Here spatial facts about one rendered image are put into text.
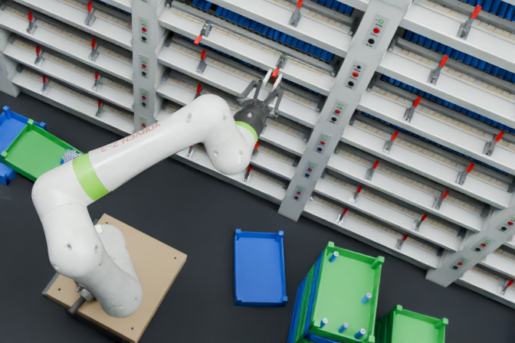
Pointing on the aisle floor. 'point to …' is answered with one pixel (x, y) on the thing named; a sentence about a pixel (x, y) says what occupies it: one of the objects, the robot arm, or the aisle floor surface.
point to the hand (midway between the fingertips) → (271, 81)
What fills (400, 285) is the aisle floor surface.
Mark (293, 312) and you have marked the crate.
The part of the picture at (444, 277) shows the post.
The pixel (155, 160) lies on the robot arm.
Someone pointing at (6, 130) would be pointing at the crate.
